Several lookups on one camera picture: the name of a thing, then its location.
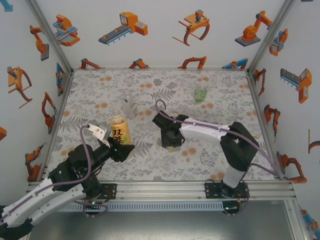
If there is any white slotted cable duct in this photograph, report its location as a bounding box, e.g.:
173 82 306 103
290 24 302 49
56 201 225 212

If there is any aluminium corner post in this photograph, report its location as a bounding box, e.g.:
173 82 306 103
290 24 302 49
246 0 297 75
24 0 75 73

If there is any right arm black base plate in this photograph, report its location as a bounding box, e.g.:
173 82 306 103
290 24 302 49
204 180 251 200

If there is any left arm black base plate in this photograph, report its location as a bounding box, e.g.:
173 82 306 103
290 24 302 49
71 183 118 200

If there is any aluminium front rail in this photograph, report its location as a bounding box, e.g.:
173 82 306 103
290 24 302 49
23 181 297 202

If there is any grey floral tablecloth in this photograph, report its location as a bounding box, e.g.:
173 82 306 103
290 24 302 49
48 69 280 182

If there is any yellow tea bottle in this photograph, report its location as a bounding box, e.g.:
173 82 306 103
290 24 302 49
110 109 132 146

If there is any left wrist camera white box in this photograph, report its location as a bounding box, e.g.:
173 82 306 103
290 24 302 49
87 124 112 147

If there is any clear plastic bottle green label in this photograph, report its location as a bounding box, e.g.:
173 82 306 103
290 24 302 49
121 90 138 120

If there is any aluminium frame leg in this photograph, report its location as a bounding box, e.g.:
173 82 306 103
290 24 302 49
283 199 310 240

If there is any aluminium side rail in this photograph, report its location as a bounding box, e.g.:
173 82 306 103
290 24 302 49
37 71 75 182
246 71 285 180

